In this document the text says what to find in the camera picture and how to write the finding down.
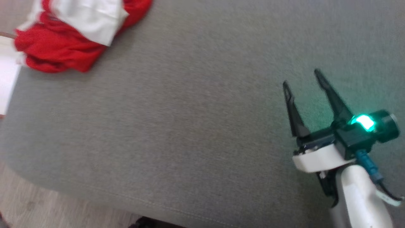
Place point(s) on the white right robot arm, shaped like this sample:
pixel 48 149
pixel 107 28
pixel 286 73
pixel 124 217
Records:
pixel 357 196

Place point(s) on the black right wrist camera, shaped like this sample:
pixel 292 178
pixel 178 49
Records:
pixel 386 126

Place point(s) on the large grey fabric sofa seat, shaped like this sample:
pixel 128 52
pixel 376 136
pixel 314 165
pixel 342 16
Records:
pixel 190 110

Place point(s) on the red shirt with white sleeves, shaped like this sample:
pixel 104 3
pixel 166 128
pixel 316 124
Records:
pixel 57 47

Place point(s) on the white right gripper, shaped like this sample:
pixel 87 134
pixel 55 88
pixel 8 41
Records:
pixel 316 155

